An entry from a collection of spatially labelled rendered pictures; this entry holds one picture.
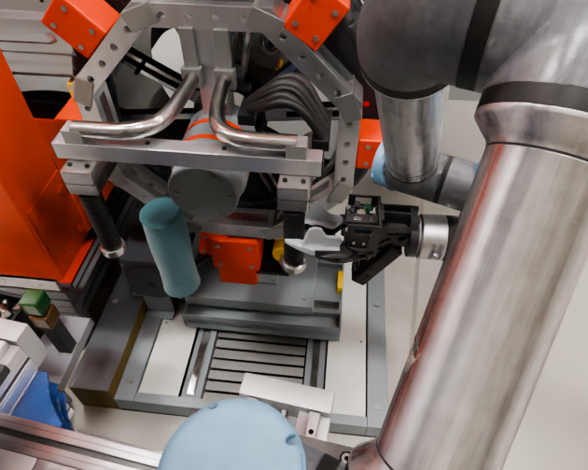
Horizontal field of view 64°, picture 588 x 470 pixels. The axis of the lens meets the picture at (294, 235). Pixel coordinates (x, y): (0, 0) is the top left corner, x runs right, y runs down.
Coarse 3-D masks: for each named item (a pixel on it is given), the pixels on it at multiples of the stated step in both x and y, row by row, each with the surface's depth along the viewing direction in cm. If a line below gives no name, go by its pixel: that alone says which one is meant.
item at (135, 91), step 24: (144, 48) 108; (120, 72) 96; (144, 72) 95; (168, 72) 94; (240, 72) 92; (120, 96) 100; (144, 96) 111; (168, 96) 122; (192, 96) 98; (120, 120) 102; (264, 120) 100; (288, 120) 100; (336, 120) 111; (336, 144) 102; (168, 168) 113; (264, 192) 117
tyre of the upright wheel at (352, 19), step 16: (112, 0) 82; (128, 0) 82; (288, 0) 79; (352, 0) 84; (352, 16) 81; (336, 32) 82; (352, 32) 82; (336, 48) 85; (352, 48) 84; (80, 64) 93; (352, 64) 86; (368, 96) 91; (368, 112) 93; (160, 176) 113; (256, 208) 117; (272, 208) 117
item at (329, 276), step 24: (336, 264) 160; (336, 288) 156; (192, 312) 149; (216, 312) 149; (240, 312) 149; (264, 312) 149; (336, 312) 147; (288, 336) 150; (312, 336) 148; (336, 336) 146
